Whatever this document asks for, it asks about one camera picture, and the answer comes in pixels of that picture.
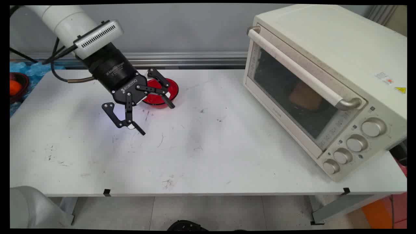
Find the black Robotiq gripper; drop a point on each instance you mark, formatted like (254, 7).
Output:
(113, 71)

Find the red bowl with black rim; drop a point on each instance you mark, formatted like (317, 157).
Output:
(172, 89)

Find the black tape mark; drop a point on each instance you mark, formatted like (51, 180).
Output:
(107, 192)

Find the blue plastic packaging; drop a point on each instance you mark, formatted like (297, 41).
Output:
(35, 70)

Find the dark bowl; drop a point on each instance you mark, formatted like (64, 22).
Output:
(24, 84)

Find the orange fruit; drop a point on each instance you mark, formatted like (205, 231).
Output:
(14, 87)

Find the black object on floor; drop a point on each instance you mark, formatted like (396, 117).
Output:
(187, 226)

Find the grey table leg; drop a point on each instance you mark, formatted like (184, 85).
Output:
(68, 208)
(344, 204)

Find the brown bread loaf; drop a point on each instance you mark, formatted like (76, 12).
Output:
(305, 96)

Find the cream toaster oven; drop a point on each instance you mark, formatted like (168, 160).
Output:
(341, 39)

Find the large silver oven knob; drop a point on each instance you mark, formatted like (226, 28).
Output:
(373, 127)

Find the white label sticker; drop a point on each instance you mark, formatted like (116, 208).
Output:
(384, 78)

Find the grey ribbed column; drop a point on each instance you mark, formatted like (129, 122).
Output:
(382, 14)

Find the yellow warning sticker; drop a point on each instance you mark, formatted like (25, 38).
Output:
(400, 90)

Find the black object beside oven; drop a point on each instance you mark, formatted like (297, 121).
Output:
(399, 152)

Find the orange box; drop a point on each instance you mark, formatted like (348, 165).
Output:
(377, 214)

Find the red plastic crate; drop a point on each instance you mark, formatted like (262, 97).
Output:
(400, 208)

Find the aluminium rail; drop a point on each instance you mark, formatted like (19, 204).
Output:
(178, 58)

